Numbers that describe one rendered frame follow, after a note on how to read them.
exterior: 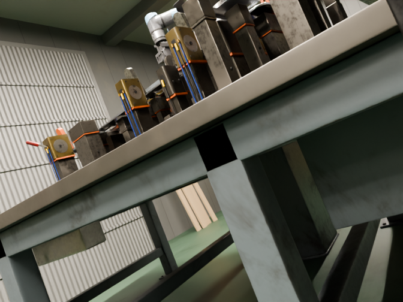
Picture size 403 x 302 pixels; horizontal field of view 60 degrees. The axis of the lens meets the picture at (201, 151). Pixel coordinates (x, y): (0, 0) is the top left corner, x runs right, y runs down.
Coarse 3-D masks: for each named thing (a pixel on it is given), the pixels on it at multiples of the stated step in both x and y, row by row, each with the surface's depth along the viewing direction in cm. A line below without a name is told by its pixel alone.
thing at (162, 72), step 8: (160, 72) 121; (168, 72) 121; (176, 72) 124; (160, 80) 122; (168, 80) 120; (176, 80) 122; (168, 88) 121; (176, 88) 121; (184, 88) 124; (168, 96) 121; (176, 96) 120; (184, 96) 123; (176, 104) 121; (184, 104) 122; (176, 112) 122
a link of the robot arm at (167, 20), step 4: (168, 12) 191; (172, 12) 191; (176, 12) 191; (160, 16) 191; (164, 16) 191; (168, 16) 191; (172, 16) 191; (164, 20) 191; (168, 20) 191; (172, 20) 192; (164, 24) 192; (168, 24) 193; (172, 24) 194; (168, 28) 202
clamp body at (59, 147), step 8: (56, 136) 176; (64, 136) 179; (48, 144) 174; (56, 144) 175; (64, 144) 178; (48, 152) 174; (56, 152) 173; (64, 152) 176; (72, 152) 179; (56, 160) 173; (64, 160) 175; (72, 160) 178; (56, 168) 175; (64, 168) 174; (72, 168) 177; (56, 176) 176; (64, 176) 173
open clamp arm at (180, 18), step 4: (176, 16) 115; (180, 16) 114; (184, 16) 115; (176, 20) 116; (180, 20) 115; (184, 20) 114; (176, 24) 116; (180, 24) 115; (184, 24) 115; (188, 24) 115; (196, 36) 116
